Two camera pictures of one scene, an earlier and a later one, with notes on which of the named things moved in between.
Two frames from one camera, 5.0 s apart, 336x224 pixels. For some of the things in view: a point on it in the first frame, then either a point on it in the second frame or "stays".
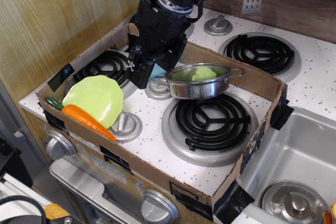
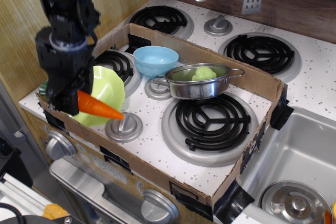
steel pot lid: x=294 y=202 stays
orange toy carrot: x=82 y=116 → x=88 y=103
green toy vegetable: x=203 y=72 stays
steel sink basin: x=303 y=149 stays
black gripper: x=157 y=27 → x=63 y=53
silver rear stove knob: x=218 y=27 stays
